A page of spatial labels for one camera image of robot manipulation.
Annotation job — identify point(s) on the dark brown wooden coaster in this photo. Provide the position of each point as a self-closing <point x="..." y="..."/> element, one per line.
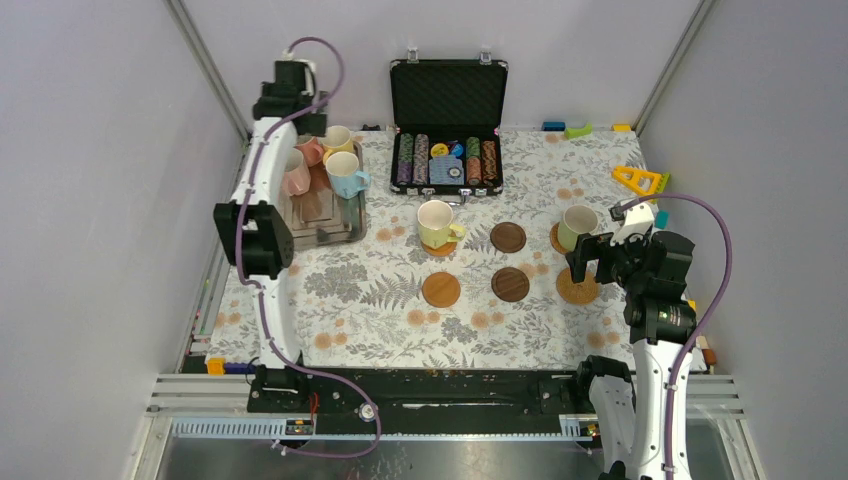
<point x="510" y="284"/>

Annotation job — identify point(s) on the silver metal tray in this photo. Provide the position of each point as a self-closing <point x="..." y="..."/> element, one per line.
<point x="319" y="217"/>

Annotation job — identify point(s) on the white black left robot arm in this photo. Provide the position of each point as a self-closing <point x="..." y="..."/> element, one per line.
<point x="255" y="238"/>

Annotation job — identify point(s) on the woven cork coaster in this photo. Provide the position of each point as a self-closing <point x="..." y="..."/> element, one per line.
<point x="582" y="293"/>

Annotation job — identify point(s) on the brown wooden block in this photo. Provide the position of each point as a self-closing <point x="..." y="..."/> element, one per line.
<point x="708" y="354"/>

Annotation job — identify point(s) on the dark walnut wooden coaster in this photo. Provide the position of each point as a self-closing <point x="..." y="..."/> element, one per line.
<point x="508" y="237"/>

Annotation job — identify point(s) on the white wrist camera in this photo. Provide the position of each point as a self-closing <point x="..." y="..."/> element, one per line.
<point x="635" y="222"/>
<point x="288" y="56"/>

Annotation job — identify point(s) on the orange wooden coaster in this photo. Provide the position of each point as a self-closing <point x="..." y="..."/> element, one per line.
<point x="442" y="251"/>

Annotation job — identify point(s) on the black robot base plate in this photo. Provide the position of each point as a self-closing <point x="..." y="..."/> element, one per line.
<point x="424" y="401"/>

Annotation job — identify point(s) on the floral table mat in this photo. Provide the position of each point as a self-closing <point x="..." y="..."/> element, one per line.
<point x="361" y="305"/>

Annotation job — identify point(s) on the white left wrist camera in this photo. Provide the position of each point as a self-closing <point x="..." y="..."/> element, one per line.
<point x="288" y="56"/>

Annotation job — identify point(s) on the yellow triangle toy block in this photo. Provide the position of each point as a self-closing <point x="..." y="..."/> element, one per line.
<point x="639" y="181"/>

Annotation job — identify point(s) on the teal toy block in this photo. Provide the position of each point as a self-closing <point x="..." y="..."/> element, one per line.
<point x="661" y="219"/>

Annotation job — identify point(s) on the light blue mug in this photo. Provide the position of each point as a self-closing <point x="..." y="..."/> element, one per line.
<point x="346" y="177"/>

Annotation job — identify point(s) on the pink mug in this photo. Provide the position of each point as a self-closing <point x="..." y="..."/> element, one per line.
<point x="311" y="149"/>

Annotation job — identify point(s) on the black poker chip case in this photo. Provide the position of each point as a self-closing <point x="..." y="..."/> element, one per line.
<point x="447" y="115"/>

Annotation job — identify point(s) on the dark blue toy block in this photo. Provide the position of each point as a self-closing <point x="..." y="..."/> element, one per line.
<point x="239" y="368"/>

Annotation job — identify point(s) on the woven rattan coaster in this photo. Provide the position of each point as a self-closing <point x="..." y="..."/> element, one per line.
<point x="553" y="237"/>

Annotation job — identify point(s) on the pale yellow mug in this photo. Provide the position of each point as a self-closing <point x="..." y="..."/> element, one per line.
<point x="436" y="226"/>

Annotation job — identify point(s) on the orange toy block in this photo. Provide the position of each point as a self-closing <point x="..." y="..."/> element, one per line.
<point x="216" y="366"/>

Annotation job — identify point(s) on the green toy block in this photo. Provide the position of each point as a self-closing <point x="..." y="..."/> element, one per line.
<point x="572" y="133"/>

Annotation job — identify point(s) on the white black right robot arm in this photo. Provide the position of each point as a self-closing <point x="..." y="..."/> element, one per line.
<point x="641" y="409"/>

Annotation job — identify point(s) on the light brown wooden coaster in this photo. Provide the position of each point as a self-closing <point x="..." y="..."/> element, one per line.
<point x="441" y="289"/>

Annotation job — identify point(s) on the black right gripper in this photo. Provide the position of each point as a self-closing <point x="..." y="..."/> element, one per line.
<point x="597" y="246"/>

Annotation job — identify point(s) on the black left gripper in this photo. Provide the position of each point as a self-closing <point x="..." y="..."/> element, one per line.
<point x="316" y="125"/>

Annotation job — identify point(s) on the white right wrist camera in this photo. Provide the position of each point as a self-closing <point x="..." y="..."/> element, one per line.
<point x="635" y="222"/>

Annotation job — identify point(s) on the light green mug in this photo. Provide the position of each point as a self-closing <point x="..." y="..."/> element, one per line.
<point x="575" y="221"/>

